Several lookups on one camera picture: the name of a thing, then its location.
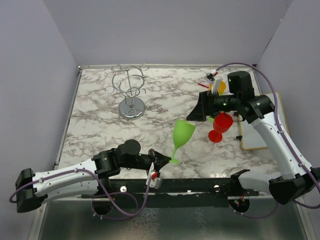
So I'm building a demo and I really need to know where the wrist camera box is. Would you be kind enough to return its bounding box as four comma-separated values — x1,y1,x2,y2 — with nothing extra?
145,162,163,189
205,72,226,95

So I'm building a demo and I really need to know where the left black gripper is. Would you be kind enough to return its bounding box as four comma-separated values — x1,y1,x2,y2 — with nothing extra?
120,149,172,175

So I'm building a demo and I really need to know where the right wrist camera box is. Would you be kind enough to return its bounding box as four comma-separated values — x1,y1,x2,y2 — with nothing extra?
205,72,226,95

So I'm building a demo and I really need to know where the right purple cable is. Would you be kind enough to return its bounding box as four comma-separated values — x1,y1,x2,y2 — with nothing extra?
216,62,320,218

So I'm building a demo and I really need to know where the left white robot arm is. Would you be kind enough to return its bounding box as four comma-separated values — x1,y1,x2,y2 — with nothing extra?
9,139,171,213

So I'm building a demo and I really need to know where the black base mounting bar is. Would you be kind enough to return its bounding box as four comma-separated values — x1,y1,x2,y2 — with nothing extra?
81,174,261,210

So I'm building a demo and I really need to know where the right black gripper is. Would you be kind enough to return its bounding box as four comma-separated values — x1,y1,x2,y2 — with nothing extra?
187,89,240,121

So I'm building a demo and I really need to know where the chrome wine glass rack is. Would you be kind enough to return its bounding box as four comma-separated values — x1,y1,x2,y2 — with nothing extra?
104,64,149,120

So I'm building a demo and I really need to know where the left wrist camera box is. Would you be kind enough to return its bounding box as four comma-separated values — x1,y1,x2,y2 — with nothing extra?
145,162,163,189

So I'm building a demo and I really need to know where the small whiteboard wooden frame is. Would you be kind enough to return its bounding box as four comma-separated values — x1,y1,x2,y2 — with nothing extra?
239,92,290,151

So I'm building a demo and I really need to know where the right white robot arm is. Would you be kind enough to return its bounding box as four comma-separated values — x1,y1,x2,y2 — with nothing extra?
186,70,320,205

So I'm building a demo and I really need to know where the small red white box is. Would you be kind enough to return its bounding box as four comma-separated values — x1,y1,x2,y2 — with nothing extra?
197,80,211,89

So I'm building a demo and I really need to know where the orange plastic wine glass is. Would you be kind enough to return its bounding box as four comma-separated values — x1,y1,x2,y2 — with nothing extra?
208,81,227,94

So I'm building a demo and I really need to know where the red plastic wine glass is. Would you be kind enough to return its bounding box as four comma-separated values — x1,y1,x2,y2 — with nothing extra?
208,112,234,143

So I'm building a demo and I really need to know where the green wine glass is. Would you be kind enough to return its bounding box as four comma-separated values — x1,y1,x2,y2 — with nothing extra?
169,119,196,164
207,117,214,123

